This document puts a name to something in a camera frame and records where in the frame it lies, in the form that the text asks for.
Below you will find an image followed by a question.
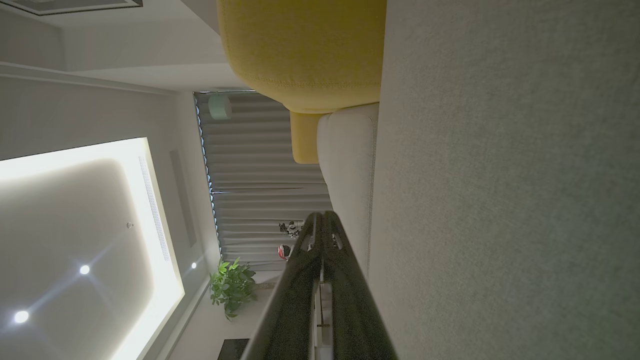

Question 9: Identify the green potted plant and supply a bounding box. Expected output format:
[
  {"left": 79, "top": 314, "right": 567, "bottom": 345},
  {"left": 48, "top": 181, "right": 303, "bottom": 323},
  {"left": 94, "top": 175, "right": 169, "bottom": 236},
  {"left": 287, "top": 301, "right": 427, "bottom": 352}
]
[{"left": 209, "top": 257, "right": 258, "bottom": 321}]

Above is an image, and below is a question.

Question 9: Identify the dark low table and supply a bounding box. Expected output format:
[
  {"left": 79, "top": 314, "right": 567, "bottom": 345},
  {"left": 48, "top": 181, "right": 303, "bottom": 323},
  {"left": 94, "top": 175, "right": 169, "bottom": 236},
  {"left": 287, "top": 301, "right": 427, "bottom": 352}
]
[{"left": 217, "top": 338, "right": 250, "bottom": 360}]

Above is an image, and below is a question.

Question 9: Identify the small yellow sofa cushion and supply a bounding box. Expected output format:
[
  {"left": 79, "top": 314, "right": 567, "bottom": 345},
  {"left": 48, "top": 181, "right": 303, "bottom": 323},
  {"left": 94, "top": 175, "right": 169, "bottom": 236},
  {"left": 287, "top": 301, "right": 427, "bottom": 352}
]
[{"left": 290, "top": 111, "right": 327, "bottom": 165}]

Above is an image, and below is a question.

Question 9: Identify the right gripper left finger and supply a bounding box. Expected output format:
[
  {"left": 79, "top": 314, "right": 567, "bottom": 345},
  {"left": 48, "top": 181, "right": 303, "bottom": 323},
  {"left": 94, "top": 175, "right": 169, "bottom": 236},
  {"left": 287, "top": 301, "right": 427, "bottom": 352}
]
[{"left": 240, "top": 212, "right": 324, "bottom": 360}]

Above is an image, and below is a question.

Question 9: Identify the small robot figurine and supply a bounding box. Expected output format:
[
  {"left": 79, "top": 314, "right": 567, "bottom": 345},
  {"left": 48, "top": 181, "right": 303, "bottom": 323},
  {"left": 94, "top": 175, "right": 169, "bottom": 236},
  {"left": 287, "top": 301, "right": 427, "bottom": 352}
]
[{"left": 278, "top": 220, "right": 305, "bottom": 239}]

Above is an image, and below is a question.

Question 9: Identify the grey pleated curtain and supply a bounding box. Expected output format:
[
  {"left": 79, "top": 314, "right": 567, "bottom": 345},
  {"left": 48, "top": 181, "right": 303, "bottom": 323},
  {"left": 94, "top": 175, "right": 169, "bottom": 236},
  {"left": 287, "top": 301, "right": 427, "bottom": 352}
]
[{"left": 194, "top": 91, "right": 334, "bottom": 272}]

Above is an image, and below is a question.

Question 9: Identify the large grey sofa seat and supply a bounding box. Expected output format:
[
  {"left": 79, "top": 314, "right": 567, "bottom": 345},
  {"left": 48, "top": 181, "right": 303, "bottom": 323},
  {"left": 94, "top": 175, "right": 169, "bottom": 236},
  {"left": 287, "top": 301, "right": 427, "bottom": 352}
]
[{"left": 367, "top": 0, "right": 640, "bottom": 360}]

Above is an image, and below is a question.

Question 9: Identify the large yellow sofa back cushion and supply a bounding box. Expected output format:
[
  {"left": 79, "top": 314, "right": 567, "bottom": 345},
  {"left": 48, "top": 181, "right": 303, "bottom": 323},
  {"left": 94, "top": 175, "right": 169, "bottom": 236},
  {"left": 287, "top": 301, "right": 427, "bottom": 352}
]
[{"left": 216, "top": 0, "right": 387, "bottom": 114}]

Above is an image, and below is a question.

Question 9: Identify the dark framed ceiling panel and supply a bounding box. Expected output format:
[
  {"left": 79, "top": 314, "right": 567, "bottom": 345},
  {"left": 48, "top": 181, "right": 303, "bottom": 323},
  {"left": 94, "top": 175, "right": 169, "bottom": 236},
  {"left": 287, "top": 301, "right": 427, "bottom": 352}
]
[{"left": 0, "top": 0, "right": 144, "bottom": 16}]

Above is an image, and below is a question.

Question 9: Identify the long ceiling air vent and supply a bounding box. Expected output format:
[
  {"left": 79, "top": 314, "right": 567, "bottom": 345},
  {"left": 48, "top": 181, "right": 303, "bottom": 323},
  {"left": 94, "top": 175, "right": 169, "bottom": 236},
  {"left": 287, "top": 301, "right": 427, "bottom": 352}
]
[{"left": 137, "top": 155, "right": 172, "bottom": 262}]

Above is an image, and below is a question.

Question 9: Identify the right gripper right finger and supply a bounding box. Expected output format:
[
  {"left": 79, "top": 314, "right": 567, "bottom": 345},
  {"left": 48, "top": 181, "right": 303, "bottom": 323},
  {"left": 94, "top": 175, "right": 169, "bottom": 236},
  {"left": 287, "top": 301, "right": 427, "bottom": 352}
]
[{"left": 322, "top": 211, "right": 399, "bottom": 360}]

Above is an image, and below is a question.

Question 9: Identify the pale green round lamp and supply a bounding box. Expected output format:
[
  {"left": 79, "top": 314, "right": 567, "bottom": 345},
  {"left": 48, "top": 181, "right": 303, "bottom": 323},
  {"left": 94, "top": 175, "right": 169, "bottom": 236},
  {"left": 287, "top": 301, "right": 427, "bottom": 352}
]
[{"left": 208, "top": 93, "right": 233, "bottom": 121}]

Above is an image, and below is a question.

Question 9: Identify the light grey sofa back cushion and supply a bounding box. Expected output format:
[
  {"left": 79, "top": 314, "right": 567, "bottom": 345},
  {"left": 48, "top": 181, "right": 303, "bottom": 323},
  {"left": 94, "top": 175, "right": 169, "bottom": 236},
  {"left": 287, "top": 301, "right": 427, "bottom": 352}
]
[{"left": 317, "top": 102, "right": 380, "bottom": 281}]

